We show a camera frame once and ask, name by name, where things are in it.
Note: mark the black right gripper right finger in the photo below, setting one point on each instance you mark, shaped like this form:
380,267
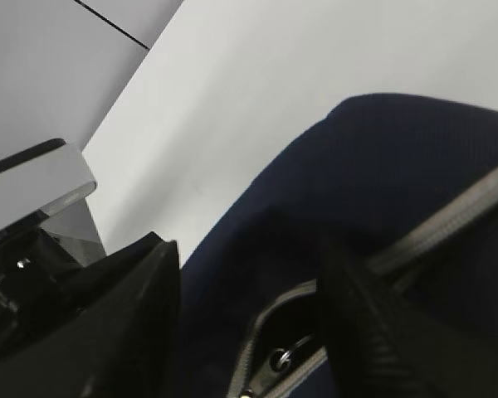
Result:
379,345

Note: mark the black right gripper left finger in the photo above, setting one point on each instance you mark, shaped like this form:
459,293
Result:
116,336

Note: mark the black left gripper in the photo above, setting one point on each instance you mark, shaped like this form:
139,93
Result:
42,287

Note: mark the navy blue lunch bag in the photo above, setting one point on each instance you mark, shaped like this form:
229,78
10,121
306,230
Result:
408,184

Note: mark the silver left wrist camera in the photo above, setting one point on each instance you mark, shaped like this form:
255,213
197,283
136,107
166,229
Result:
39,182

